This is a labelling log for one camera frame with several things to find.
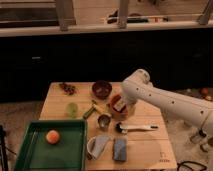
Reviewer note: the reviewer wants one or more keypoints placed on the wooden block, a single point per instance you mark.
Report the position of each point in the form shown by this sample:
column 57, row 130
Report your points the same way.
column 119, row 105

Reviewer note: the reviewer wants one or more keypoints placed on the dark brown bowl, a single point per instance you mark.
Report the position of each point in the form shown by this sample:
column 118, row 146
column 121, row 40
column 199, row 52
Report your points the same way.
column 101, row 89

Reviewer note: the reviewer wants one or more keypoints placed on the white mug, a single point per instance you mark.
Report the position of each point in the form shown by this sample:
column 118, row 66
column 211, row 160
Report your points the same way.
column 91, row 148

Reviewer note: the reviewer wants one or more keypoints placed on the dark grape bunch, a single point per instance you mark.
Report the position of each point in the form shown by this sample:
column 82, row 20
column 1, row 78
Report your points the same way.
column 68, row 88

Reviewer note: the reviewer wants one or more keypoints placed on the blue sponge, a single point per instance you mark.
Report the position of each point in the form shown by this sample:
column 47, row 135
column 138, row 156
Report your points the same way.
column 120, row 150

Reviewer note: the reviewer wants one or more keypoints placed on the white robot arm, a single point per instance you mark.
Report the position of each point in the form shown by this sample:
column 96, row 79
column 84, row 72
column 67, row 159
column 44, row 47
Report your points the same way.
column 197, row 112

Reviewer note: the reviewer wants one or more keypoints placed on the metal cup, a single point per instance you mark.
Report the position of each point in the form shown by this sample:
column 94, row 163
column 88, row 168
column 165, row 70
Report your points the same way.
column 104, row 122

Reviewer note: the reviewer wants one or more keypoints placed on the green plastic tray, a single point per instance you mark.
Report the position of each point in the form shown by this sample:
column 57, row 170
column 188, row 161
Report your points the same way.
column 36, row 154

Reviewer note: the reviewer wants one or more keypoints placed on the green plastic cup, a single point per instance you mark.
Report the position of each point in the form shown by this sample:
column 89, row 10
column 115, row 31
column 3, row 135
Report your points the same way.
column 72, row 110

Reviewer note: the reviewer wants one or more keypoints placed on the grey cloth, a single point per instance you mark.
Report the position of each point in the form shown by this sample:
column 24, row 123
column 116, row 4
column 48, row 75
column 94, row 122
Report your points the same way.
column 103, row 140

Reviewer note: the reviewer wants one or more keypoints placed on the orange ball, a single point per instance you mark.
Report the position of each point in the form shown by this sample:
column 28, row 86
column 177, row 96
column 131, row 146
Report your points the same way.
column 53, row 137

